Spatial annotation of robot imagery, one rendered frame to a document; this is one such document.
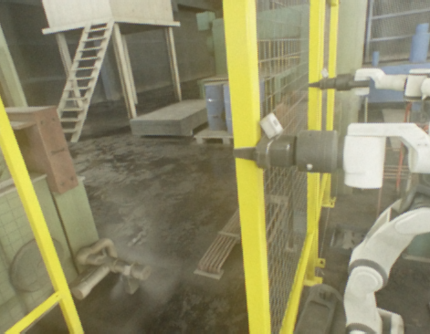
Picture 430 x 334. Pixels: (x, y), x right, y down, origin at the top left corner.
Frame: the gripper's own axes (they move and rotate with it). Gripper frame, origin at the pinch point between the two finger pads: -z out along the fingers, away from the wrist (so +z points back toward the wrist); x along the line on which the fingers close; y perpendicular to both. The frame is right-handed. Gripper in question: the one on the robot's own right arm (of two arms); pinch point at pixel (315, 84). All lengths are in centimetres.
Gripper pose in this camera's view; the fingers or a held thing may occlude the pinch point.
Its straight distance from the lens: 176.1
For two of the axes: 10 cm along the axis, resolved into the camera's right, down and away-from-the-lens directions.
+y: 1.0, 9.3, 3.6
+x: -4.1, 3.6, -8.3
